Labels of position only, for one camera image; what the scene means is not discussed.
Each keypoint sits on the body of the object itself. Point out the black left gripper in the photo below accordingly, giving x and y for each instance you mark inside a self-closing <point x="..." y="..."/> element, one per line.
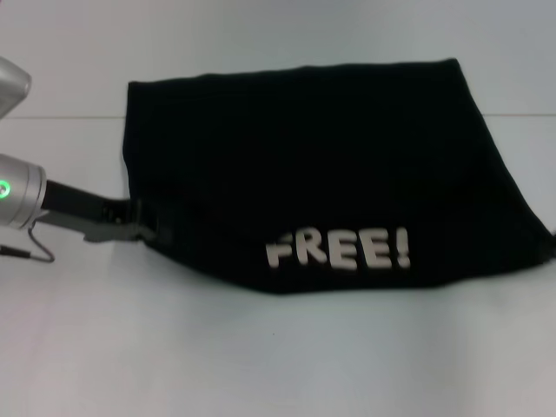
<point x="100" y="219"/>

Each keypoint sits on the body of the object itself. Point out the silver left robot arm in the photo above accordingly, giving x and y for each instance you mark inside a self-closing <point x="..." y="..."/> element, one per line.
<point x="21" y="191"/>

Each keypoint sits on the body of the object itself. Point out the black t-shirt with FREE print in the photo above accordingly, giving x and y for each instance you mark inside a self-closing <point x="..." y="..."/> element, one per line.
<point x="326" y="174"/>

